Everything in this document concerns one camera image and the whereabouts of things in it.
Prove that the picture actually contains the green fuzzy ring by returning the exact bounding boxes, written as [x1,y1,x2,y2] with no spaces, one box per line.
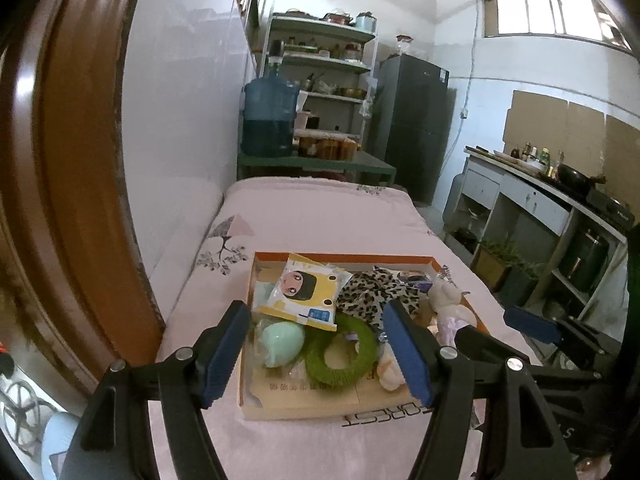
[304,312,380,391]

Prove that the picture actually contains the orange rimmed cardboard box tray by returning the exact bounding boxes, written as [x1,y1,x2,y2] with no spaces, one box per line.
[239,251,493,422]

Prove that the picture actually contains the mint green squishy egg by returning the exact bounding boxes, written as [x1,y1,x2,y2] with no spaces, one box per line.
[254,321,307,368]

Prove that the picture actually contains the light blue plastic object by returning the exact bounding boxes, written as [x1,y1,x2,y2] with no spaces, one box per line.
[42,412,81,480]

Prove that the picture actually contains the brown wooden door frame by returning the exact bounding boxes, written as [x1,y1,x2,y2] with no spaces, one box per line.
[0,0,166,411]

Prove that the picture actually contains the cardboard wall sheets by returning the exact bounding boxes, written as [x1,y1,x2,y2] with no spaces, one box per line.
[502,89,640,171]

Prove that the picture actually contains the window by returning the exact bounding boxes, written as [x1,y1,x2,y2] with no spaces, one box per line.
[480,0,631,51]

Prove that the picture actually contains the dark green cooking pot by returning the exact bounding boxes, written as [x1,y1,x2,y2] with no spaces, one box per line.
[557,230,611,293]

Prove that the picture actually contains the grey kitchen counter cabinet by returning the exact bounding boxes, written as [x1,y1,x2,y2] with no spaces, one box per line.
[442,147,631,341]

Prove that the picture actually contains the cartoon face tissue pack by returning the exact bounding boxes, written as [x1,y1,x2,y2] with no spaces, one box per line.
[263,253,353,333]

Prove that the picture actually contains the dark refrigerator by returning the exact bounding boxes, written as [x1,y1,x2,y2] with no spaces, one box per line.
[367,54,457,206]

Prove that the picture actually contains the white plush unicorn pink dress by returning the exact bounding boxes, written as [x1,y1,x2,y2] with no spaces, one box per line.
[427,266,478,346]

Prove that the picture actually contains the potted green plants crate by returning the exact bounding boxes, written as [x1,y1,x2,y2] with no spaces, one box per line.
[472,240,543,306]

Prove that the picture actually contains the cluster of condiment bottles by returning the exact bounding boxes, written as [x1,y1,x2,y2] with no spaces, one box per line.
[510,142,566,176]

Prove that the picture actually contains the grey gas cylinder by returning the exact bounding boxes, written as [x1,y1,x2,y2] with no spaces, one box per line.
[444,174,466,233]

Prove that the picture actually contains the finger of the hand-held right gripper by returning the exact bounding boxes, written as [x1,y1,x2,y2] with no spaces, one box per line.
[504,305,624,357]
[457,326,602,394]

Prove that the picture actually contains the white storage shelf with jars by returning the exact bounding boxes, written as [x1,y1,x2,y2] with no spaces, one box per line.
[260,12,378,161]

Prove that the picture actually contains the purple hair accessory packet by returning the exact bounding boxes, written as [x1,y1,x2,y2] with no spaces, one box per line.
[400,271,433,293]

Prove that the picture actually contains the blue water jug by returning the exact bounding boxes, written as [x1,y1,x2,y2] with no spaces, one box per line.
[241,40,301,158]

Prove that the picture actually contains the wooden cutting board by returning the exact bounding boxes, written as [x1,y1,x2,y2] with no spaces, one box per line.
[465,146,532,167]

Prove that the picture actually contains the row of amber jars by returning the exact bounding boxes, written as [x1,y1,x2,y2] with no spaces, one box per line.
[297,132,361,161]

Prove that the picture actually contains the leopard print cloth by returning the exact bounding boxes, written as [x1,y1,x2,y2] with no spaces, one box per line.
[336,267,433,333]

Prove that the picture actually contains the black wok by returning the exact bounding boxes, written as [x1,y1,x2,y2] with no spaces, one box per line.
[556,162,606,189]

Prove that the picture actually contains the black gas stove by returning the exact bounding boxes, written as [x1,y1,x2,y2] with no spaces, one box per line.
[585,187,636,233]

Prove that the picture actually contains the dark green table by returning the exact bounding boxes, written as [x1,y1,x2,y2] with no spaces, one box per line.
[237,152,398,188]

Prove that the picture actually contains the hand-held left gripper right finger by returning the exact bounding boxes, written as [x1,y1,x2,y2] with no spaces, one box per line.
[382,300,571,480]

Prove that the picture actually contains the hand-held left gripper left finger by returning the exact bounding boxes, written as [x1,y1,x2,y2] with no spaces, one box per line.
[60,300,252,480]

